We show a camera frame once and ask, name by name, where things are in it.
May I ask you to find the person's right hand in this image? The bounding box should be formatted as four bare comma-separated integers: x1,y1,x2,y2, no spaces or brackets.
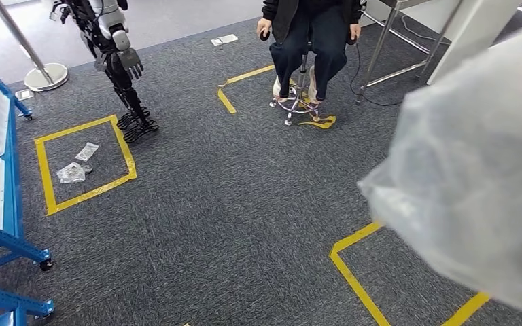
256,18,273,41

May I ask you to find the steel table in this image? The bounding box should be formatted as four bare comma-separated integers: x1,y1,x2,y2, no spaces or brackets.
355,0,466,107

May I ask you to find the white floor plate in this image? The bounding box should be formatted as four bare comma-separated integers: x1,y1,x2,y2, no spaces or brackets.
210,33,239,48

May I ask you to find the person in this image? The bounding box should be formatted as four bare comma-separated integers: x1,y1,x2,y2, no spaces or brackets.
256,0,368,105

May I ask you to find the chrome stool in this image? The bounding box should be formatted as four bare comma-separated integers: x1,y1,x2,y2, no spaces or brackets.
268,40,324,127

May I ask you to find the yellow floor tape strip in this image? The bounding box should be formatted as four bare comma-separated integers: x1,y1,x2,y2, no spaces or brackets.
33,114,137,217
217,64,311,115
329,221,491,326

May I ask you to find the loose yellow tape scrap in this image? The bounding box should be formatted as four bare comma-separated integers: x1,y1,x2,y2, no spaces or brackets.
298,115,336,130

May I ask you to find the white table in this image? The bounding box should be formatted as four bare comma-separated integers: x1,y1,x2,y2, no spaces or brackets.
425,0,522,86

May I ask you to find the standing humanoid robot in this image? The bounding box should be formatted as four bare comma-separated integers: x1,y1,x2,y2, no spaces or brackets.
48,0,160,145

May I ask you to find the flat clear plastic bag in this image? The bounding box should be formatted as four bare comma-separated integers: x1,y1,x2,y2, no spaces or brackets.
75,141,100,162

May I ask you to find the chrome stanchion base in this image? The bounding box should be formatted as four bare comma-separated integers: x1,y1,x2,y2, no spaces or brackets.
0,0,69,92

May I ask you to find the crumpled clear plastic scrap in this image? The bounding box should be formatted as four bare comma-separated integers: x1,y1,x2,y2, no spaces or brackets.
56,162,94,185

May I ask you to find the thin black floor cable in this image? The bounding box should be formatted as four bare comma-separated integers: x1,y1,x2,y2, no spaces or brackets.
349,42,407,108

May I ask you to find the grey floor cable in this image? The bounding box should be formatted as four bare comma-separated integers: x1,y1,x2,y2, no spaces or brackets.
399,14,452,46

